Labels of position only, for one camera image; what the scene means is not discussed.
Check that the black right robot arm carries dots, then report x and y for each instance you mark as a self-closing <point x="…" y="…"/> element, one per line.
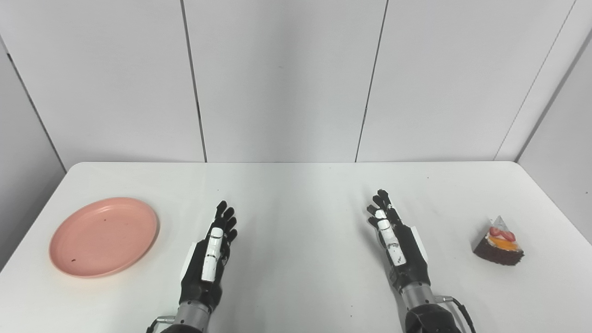
<point x="425" y="312"/>

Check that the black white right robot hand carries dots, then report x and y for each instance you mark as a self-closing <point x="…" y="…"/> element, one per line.
<point x="402" y="254"/>

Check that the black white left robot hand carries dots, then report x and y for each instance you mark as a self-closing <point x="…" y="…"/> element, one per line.
<point x="208" y="268"/>

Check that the chocolate cake slice with fruit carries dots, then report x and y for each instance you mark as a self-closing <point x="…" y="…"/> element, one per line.
<point x="499" y="243"/>

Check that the pink round plate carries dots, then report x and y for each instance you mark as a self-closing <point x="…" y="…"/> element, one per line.
<point x="104" y="237"/>

